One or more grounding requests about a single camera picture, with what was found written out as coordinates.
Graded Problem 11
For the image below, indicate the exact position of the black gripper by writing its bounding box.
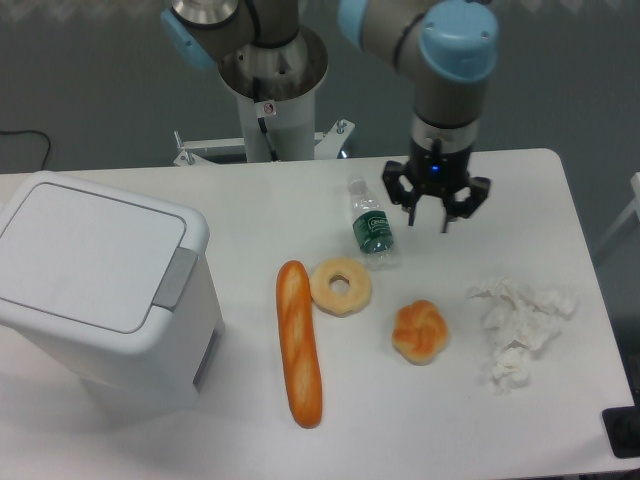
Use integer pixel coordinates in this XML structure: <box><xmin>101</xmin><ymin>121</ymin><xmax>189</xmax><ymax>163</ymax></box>
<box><xmin>382</xmin><ymin>115</ymin><xmax>491</xmax><ymax>233</ymax></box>

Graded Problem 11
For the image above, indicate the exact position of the white push-lid trash can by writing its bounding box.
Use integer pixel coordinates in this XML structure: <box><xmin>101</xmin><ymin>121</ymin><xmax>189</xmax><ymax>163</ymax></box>
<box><xmin>1</xmin><ymin>171</ymin><xmax>224</xmax><ymax>410</ymax></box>

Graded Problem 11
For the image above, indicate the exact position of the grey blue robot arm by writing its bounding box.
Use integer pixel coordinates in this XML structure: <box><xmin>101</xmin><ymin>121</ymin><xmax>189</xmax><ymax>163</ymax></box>
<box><xmin>161</xmin><ymin>1</ymin><xmax>499</xmax><ymax>222</ymax></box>

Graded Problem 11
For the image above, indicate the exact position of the green label water bottle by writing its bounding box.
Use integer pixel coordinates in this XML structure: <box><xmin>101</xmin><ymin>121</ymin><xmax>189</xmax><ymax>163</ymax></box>
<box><xmin>347</xmin><ymin>176</ymin><xmax>399</xmax><ymax>270</ymax></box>

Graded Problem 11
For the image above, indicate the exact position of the round twisted bread roll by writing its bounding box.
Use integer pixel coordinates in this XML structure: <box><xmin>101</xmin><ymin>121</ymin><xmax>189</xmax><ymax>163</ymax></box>
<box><xmin>391</xmin><ymin>300</ymin><xmax>449</xmax><ymax>366</ymax></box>

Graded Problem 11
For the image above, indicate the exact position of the crumpled white tissue paper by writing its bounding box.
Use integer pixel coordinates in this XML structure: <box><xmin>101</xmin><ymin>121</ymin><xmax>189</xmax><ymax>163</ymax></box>
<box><xmin>467</xmin><ymin>277</ymin><xmax>579</xmax><ymax>395</ymax></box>

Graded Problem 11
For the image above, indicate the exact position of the long orange baguette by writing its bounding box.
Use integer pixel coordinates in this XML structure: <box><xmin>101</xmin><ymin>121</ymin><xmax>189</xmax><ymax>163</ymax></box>
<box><xmin>276</xmin><ymin>260</ymin><xmax>323</xmax><ymax>429</ymax></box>

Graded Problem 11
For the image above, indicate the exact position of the black device at edge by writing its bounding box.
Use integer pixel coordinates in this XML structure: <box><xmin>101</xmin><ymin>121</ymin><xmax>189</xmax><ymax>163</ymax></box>
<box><xmin>602</xmin><ymin>407</ymin><xmax>639</xmax><ymax>459</ymax></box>

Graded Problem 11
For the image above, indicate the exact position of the white metal base frame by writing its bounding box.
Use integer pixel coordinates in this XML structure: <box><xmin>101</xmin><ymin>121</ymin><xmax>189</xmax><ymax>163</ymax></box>
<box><xmin>173</xmin><ymin>119</ymin><xmax>356</xmax><ymax>166</ymax></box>

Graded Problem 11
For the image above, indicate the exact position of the pale ring donut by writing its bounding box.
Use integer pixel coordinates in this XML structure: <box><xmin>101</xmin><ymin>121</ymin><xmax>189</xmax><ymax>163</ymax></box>
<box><xmin>310</xmin><ymin>257</ymin><xmax>372</xmax><ymax>317</ymax></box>

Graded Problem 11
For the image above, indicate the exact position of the black floor cable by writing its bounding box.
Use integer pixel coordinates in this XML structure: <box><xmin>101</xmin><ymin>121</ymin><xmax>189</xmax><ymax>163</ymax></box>
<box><xmin>0</xmin><ymin>129</ymin><xmax>52</xmax><ymax>171</ymax></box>

